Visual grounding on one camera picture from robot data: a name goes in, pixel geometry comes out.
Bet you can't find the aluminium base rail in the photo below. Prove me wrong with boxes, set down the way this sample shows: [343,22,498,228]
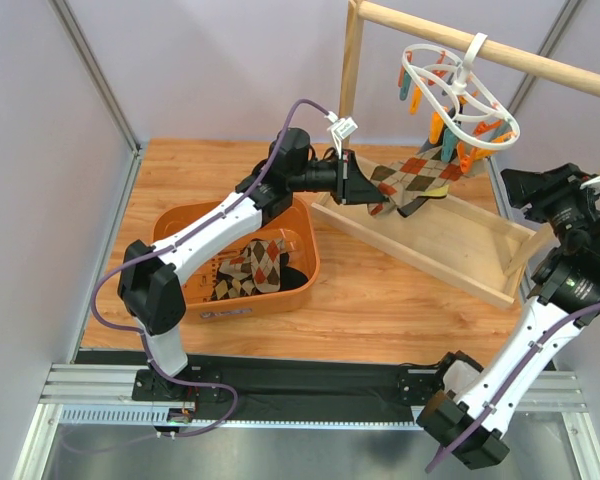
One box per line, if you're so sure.
[39,363,591,431]

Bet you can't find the black white-striped sock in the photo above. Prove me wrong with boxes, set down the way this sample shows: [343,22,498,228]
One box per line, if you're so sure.
[280,266,308,292]

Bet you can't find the beige orange argyle sock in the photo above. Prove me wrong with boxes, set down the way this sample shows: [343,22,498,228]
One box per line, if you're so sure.
[249,238,288,294]

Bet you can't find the white round clip hanger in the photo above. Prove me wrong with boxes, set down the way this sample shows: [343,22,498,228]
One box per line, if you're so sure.
[400,33,521,173]

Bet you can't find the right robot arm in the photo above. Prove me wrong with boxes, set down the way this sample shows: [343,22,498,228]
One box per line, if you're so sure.
[416,163,600,472]

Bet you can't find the yellow grey sock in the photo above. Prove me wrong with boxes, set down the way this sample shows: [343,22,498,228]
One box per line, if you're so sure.
[420,185,449,199]

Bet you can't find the wooden hanger rack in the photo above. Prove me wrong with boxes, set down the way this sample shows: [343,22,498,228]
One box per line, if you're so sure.
[311,1,600,309]

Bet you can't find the left aluminium frame post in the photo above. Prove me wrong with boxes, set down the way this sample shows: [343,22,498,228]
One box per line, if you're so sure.
[50,0,144,363]

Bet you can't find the brown argyle sock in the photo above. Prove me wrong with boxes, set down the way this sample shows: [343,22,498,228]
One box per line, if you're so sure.
[211,276,256,301]
[216,253,252,282]

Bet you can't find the grey black sock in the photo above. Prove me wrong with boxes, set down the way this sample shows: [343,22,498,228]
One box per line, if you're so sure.
[398,140,441,217]

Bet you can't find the orange plastic basket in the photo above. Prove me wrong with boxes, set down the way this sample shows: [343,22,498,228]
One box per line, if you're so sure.
[182,198,320,320]

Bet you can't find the right aluminium frame post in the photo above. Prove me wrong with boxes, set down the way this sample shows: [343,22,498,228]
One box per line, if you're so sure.
[512,0,585,103]

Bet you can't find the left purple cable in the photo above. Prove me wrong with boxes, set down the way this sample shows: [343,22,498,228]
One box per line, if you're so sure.
[59,98,339,454]

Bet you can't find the aluminium frame post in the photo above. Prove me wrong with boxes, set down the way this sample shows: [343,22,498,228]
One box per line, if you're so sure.
[50,0,144,363]
[512,0,585,103]

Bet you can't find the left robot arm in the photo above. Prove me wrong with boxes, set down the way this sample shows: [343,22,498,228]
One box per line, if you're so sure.
[117,127,386,400]

